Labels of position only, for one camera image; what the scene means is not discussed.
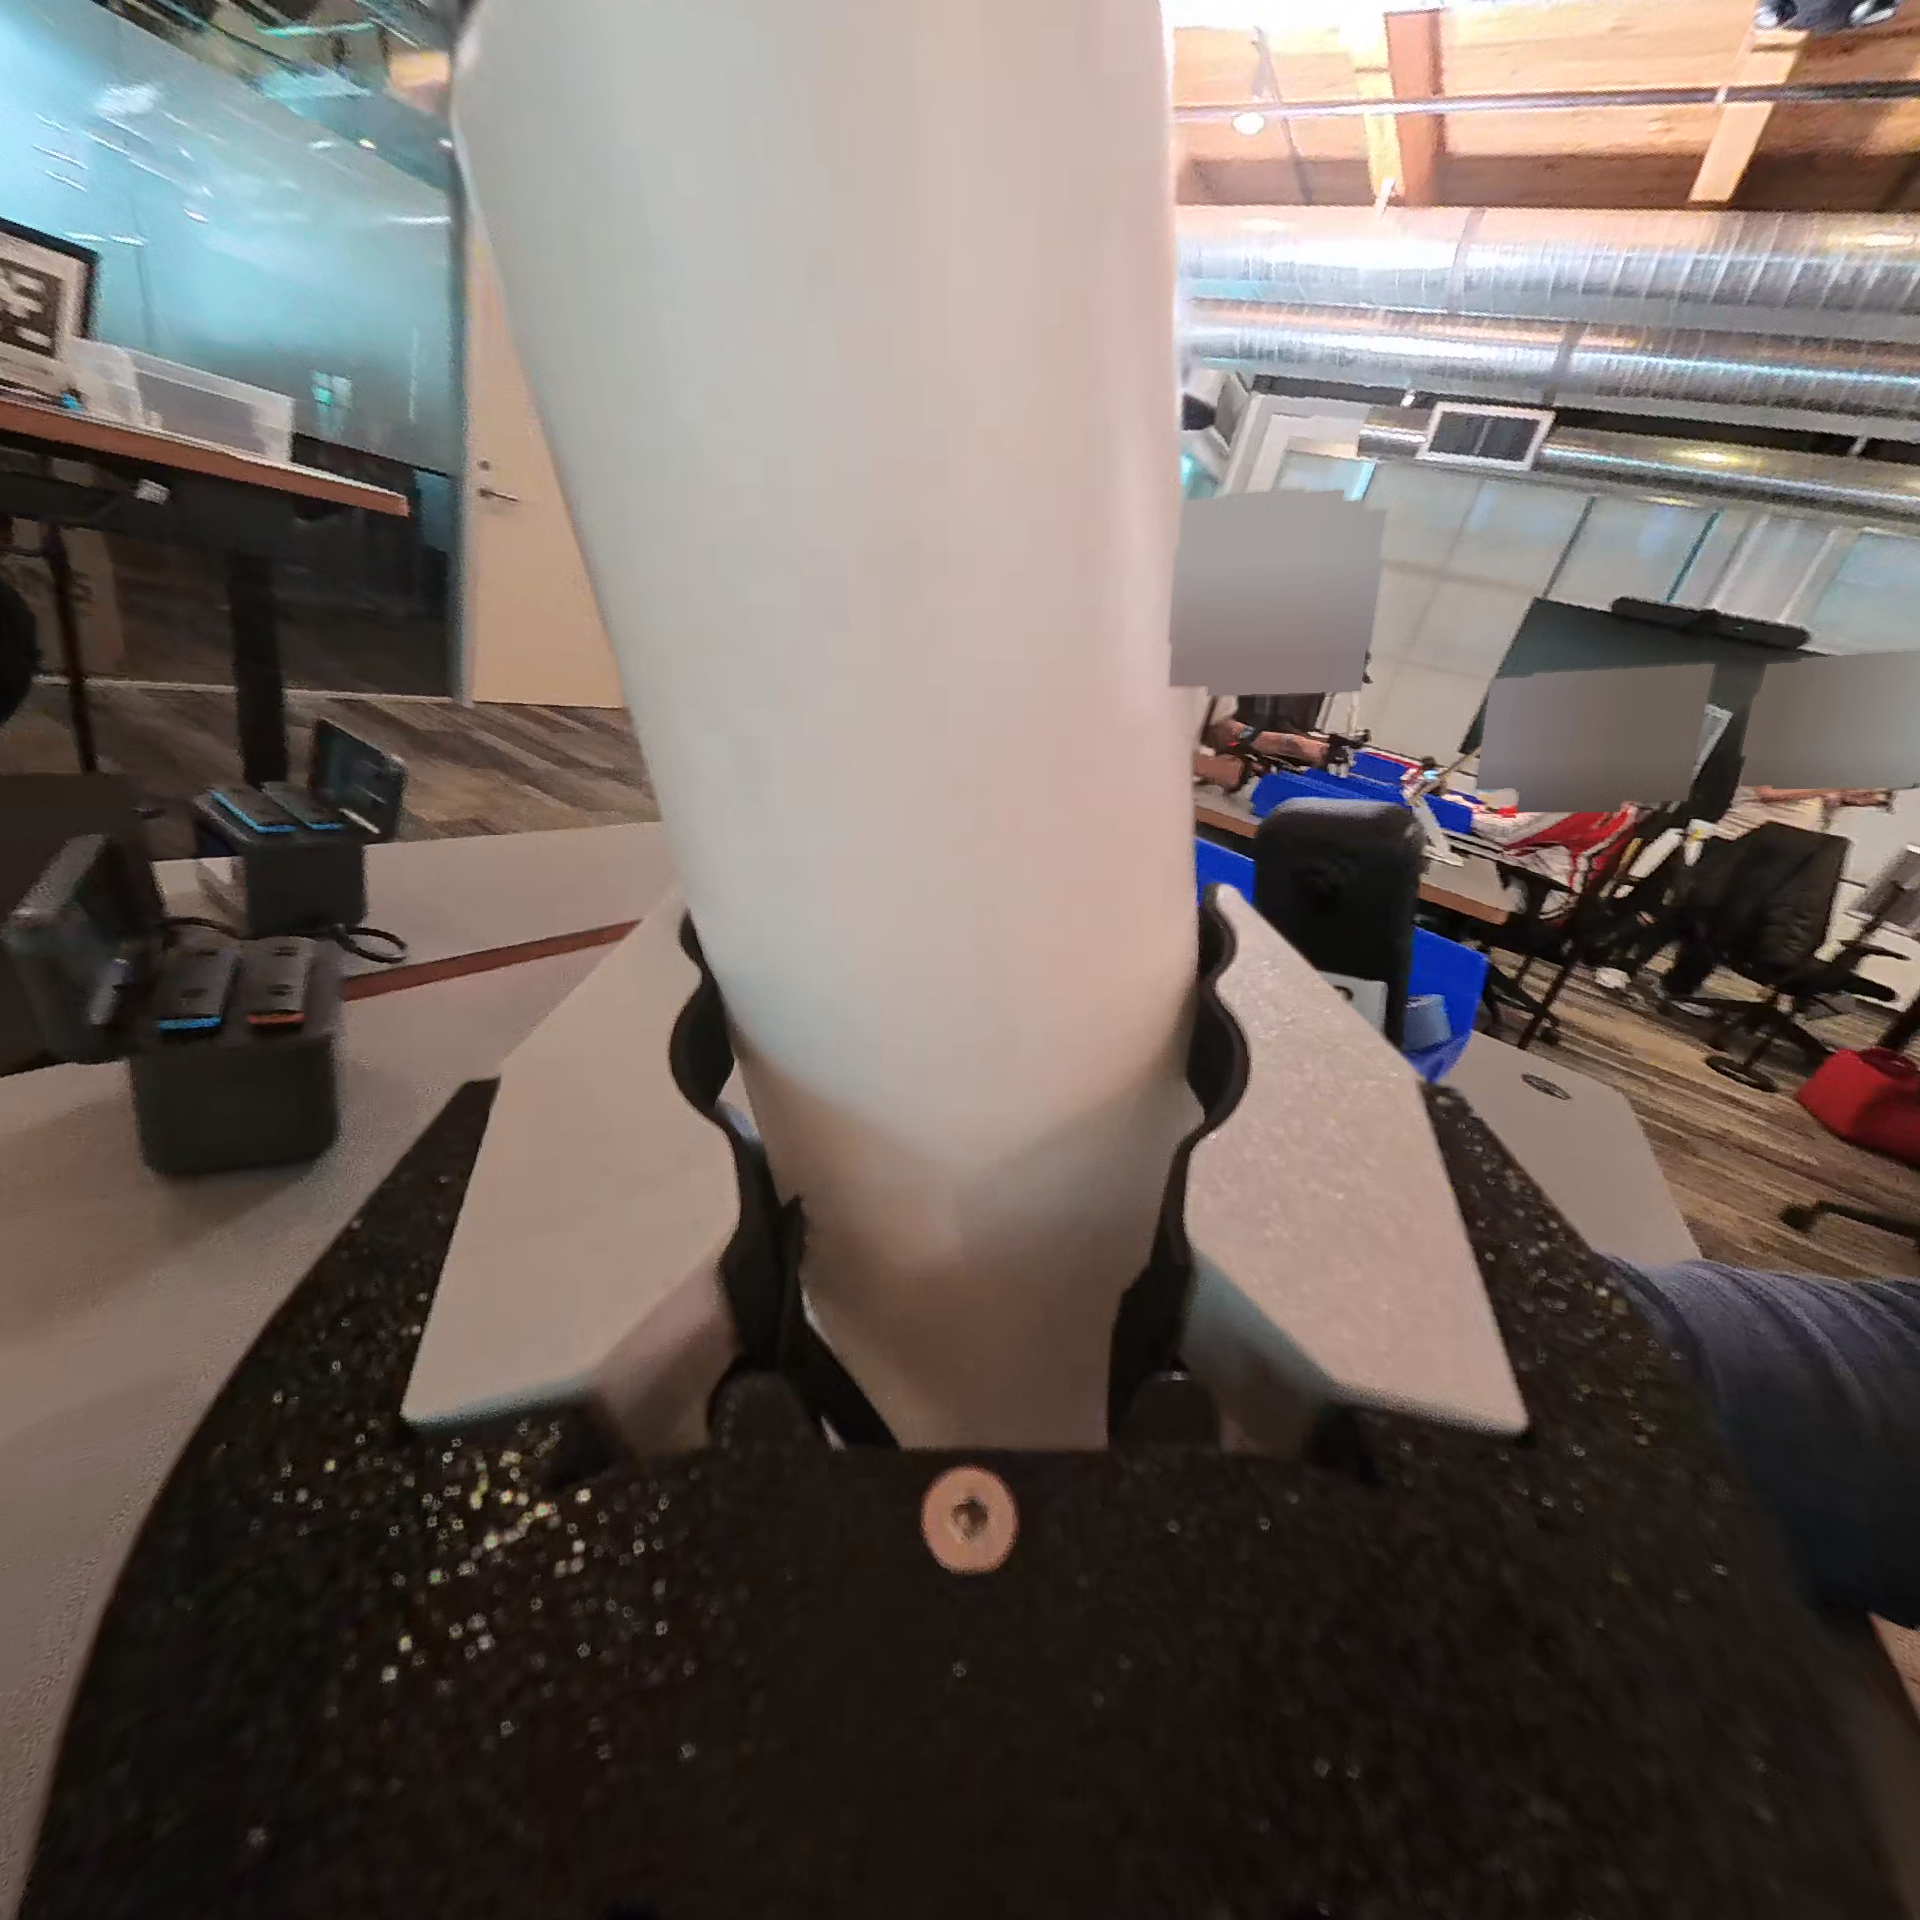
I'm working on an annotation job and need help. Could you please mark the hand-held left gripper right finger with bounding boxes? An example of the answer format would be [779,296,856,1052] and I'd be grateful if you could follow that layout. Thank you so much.
[1112,883,1527,1467]

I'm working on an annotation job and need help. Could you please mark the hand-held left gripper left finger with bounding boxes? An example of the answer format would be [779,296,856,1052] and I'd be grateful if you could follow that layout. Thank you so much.
[401,883,813,1460]

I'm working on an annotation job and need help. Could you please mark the blue bin with tag sticker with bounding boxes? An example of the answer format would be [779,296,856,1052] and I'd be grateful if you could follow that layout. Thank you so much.
[1195,837,1489,1084]

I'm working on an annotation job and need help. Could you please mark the white bottle with black cap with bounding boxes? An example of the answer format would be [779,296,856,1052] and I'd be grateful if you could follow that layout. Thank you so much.
[450,0,1224,1454]

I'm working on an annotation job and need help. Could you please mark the small blue plastic bin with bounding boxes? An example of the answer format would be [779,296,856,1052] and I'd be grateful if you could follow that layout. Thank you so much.
[1250,757,1478,837]

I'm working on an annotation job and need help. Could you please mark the red and white jacket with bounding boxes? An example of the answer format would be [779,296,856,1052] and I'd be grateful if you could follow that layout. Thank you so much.
[1507,803,1657,904]

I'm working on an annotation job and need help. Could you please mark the grey battery charger case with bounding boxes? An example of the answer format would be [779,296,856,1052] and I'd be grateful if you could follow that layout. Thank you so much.
[191,718,413,941]
[0,832,350,1177]

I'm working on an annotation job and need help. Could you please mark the office chair with black jacket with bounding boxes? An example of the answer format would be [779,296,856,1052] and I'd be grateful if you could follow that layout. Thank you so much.
[1648,821,1915,1094]

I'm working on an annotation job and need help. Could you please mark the red bag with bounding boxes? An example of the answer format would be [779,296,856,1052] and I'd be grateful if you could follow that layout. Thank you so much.
[1795,1043,1920,1169]

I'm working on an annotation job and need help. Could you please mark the white door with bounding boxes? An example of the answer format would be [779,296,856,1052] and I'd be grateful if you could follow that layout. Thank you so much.
[460,262,631,709]

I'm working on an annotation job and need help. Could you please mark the brown edged work table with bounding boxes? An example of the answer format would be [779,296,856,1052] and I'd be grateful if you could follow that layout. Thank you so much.
[0,388,416,782]

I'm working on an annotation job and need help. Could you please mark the clear plastic container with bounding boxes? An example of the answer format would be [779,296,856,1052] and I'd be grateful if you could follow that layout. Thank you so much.
[70,339,299,454]

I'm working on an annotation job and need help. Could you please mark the framed tag sign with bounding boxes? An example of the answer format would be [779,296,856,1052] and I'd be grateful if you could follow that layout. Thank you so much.
[0,214,103,401]

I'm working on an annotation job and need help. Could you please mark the white duct vent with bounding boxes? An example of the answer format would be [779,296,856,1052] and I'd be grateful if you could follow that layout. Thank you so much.
[1419,399,1559,470]

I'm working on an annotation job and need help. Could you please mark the large silver air duct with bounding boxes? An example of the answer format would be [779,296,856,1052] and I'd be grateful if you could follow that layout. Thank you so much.
[1176,205,1920,325]

